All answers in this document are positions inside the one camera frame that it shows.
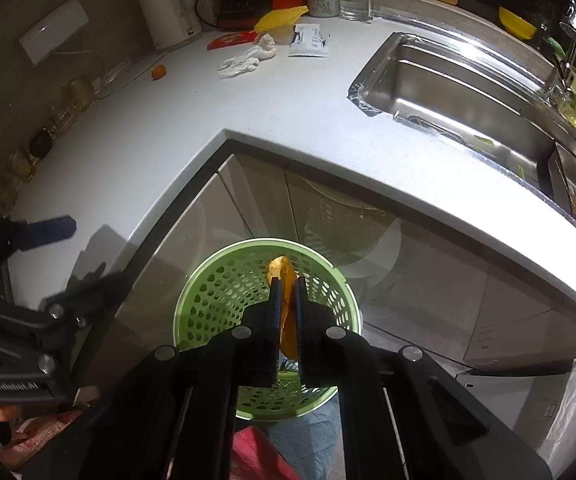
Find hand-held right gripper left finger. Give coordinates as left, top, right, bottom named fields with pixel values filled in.
left=75, top=277, right=283, bottom=480

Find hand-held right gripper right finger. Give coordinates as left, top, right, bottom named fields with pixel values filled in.
left=294, top=277, right=554, bottom=480

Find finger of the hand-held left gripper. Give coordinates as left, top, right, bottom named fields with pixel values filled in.
left=0, top=215, right=78, bottom=271
left=42, top=270, right=135, bottom=330

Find orange foam fruit net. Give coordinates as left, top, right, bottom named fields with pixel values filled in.
left=266, top=255, right=301, bottom=362

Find green perforated basket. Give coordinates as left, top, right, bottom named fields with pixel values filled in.
left=174, top=238, right=364, bottom=421

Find dark round jar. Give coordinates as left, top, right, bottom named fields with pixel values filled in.
left=30, top=128, right=54, bottom=156

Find person's blue pants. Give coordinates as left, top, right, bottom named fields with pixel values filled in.
left=267, top=399, right=347, bottom=480

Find person's red garment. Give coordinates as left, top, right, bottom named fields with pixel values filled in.
left=0, top=409, right=301, bottom=480

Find glass jar with yellow liquid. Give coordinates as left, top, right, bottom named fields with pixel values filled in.
left=60, top=75, right=97, bottom=111

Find white electric kettle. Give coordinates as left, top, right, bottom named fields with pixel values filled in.
left=135, top=0, right=204, bottom=51

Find red snack packet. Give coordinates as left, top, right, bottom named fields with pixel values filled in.
left=206, top=30, right=259, bottom=51

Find white crumpled tissue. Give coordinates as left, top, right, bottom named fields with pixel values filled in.
left=216, top=32, right=277, bottom=80

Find stainless steel sink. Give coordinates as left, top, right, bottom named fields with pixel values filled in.
left=346, top=31, right=576, bottom=242

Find white sachet packet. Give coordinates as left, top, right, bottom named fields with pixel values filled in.
left=287, top=23, right=331, bottom=60

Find yellow foam fruit net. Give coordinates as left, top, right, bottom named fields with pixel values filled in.
left=252, top=5, right=311, bottom=31

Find yellow bowl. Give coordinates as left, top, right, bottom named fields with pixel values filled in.
left=497, top=5, right=539, bottom=40

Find chrome faucet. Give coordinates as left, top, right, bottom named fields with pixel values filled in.
left=546, top=0, right=576, bottom=107

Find white wall socket cover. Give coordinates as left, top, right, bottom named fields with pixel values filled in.
left=18, top=0, right=91, bottom=66

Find black blender cable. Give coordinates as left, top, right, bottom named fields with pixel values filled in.
left=194, top=0, right=229, bottom=29

